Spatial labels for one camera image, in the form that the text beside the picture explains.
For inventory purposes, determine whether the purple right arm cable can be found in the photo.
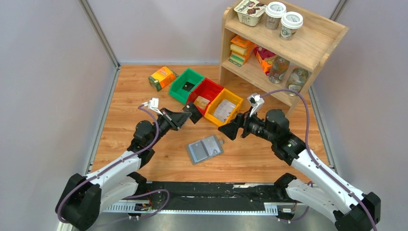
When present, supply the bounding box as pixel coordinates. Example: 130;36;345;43
259;89;378;231

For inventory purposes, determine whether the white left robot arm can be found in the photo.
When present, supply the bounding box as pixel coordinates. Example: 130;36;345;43
55;108;192;231

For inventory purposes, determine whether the right clear glass bottle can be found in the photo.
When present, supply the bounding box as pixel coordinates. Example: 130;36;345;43
286;67;310;92

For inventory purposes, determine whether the clear glass bottle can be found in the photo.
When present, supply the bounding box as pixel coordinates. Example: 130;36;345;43
286;67;310;92
268;56;290;84

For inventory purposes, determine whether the stacked sponge pack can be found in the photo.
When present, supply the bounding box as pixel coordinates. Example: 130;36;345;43
229;35;257;67

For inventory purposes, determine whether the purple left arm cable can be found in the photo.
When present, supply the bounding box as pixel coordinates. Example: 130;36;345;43
56;104;171;224

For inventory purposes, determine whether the white lidded cup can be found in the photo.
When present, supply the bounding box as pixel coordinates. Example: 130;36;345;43
280;12;304;40
265;1;287;30

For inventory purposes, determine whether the white VIP card in bin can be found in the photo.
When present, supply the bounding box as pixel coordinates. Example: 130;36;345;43
213;99;236;123

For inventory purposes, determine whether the green plastic bin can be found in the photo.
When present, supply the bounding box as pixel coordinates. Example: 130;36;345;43
169;68;204;104

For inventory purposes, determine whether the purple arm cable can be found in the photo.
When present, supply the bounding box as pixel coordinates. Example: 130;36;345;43
56;104;171;224
259;89;378;231

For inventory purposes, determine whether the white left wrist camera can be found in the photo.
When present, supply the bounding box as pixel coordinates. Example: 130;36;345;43
141;97;163;115

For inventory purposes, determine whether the left clear glass bottle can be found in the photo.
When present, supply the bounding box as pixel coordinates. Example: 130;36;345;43
268;56;290;84

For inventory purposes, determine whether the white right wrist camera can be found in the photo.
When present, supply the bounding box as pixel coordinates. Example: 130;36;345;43
247;93;265;117

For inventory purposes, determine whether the right white lidded cup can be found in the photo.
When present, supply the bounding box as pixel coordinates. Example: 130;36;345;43
280;12;304;40

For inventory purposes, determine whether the red plastic bin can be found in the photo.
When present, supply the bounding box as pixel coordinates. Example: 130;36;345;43
186;78;224;116

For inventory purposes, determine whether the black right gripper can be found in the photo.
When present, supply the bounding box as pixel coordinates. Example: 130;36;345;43
217;106;276;143

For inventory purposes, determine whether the orange green sponge box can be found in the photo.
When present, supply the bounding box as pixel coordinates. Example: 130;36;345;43
148;66;179;91

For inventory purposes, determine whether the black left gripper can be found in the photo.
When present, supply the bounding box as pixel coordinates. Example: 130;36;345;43
148;107;191;147

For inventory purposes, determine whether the left white lidded cup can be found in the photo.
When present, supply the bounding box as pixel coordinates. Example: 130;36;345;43
265;1;287;30

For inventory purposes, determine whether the aluminium rail frame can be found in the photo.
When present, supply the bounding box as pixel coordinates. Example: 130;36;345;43
57;183;367;231

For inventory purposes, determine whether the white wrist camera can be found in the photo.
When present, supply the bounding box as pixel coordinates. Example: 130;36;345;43
141;97;163;115
247;93;265;117

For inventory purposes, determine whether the gold credit card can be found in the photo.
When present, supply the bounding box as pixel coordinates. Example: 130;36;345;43
193;96;210;111

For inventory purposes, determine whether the yellow plastic bin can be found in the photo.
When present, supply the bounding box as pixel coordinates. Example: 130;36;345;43
204;89;243;127

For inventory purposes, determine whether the white vip card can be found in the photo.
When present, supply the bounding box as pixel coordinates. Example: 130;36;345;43
213;99;236;123
203;137;223;156

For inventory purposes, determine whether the wooden shelf unit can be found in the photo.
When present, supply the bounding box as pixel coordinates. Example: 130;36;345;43
218;0;350;117

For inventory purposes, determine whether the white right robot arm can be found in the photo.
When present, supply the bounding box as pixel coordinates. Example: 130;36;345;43
218;109;381;231

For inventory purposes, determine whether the red orange snack bag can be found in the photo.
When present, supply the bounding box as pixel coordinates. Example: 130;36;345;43
253;46;277;76

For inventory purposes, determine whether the black credit card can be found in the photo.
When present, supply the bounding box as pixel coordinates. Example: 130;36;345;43
182;81;195;92

